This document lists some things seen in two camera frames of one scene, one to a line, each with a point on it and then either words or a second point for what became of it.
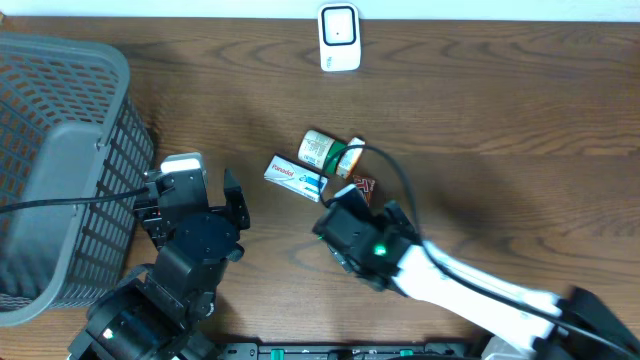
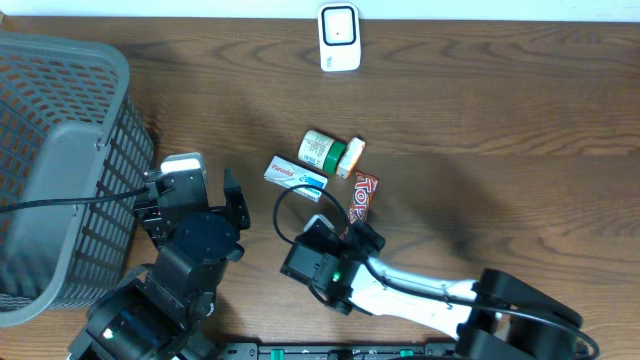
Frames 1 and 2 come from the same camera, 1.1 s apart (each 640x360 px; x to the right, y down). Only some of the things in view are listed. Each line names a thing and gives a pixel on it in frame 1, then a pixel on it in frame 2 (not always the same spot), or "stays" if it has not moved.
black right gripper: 390,217 → 361,239
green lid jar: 316,147 stays
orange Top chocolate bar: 366,184 stays
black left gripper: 222,220 stays
